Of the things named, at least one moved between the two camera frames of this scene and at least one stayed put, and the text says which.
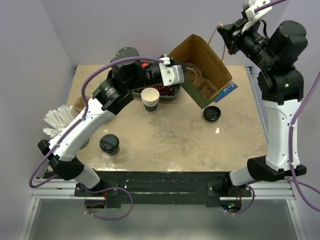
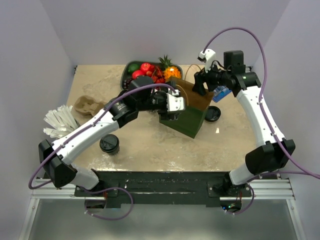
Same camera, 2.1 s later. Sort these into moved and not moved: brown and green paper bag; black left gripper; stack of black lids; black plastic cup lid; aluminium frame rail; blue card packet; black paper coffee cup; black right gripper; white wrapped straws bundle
Moved: black left gripper; black right gripper; brown and green paper bag
Not moved: white wrapped straws bundle; black paper coffee cup; aluminium frame rail; blue card packet; black plastic cup lid; stack of black lids
